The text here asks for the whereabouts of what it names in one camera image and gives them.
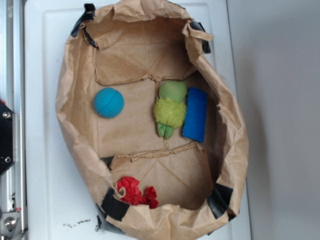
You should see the red paper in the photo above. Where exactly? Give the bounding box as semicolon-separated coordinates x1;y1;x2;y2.
116;176;159;209

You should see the green plush toy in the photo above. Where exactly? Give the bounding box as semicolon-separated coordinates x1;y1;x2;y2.
153;80;188;140

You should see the brown paper bag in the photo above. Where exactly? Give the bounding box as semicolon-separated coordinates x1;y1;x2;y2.
56;0;249;240

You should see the blue sponge block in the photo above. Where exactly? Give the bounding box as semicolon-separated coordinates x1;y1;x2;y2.
182;87;207;143

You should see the blue rubber ball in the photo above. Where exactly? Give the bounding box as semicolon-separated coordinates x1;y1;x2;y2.
93;87;125;118

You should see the black mounting bracket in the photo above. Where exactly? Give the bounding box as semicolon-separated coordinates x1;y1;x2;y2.
0;100;15;177

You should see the aluminium frame rail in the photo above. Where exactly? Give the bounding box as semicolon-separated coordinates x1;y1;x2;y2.
0;0;29;240

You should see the silver corner bracket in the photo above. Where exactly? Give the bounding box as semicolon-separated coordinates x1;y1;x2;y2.
0;211;21;237

